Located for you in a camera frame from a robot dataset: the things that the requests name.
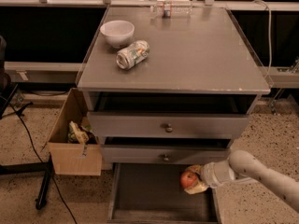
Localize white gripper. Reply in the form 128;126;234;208
184;160;235;195

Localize red apple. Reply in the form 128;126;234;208
180;171;198;189

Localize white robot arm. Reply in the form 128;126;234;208
179;150;299;212

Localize top grey drawer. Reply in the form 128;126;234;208
87;112;249;139

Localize open bottom grey drawer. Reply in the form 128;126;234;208
107;163;221;224

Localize middle grey drawer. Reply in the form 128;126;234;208
101;146;230;164

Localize grey drawer cabinet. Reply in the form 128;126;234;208
78;7;270;150

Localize cardboard box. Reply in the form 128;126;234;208
47;89;102;175

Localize crumpled snack wrappers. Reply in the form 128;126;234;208
67;120;96;145

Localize crushed soda can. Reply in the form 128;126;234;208
116;40;150;70

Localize black stand base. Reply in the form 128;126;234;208
0;158;53;210

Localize white ceramic bowl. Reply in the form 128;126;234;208
100;21;135;48

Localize clear plastic water bottle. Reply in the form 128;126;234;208
150;1;192;18

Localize white hanging cable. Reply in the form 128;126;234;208
251;0;273;79

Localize black floor cable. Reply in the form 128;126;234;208
0;95;78;224

